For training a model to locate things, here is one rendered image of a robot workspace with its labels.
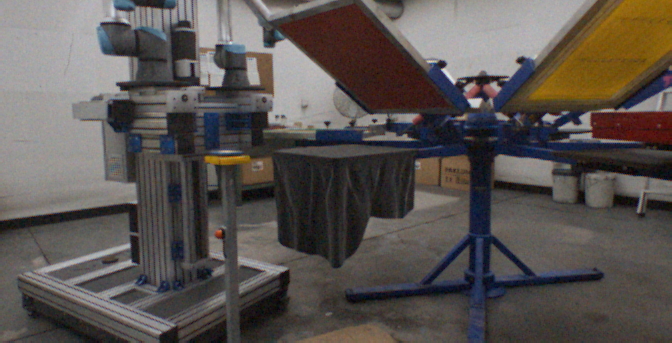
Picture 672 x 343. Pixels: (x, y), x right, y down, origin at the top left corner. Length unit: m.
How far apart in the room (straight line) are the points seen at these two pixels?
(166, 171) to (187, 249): 0.41
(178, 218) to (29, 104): 3.15
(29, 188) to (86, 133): 0.75
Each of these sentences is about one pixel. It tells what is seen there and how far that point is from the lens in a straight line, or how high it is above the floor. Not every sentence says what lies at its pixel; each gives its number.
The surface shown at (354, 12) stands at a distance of 1.69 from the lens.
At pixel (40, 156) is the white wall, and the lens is 5.27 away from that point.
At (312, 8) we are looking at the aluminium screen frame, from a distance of 1.79.
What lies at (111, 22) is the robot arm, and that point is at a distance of 2.05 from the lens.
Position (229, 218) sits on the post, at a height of 0.71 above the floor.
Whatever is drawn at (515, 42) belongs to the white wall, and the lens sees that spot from 6.43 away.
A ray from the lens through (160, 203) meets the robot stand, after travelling 2.35.
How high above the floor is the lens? 1.12
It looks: 6 degrees down
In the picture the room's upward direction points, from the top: 1 degrees counter-clockwise
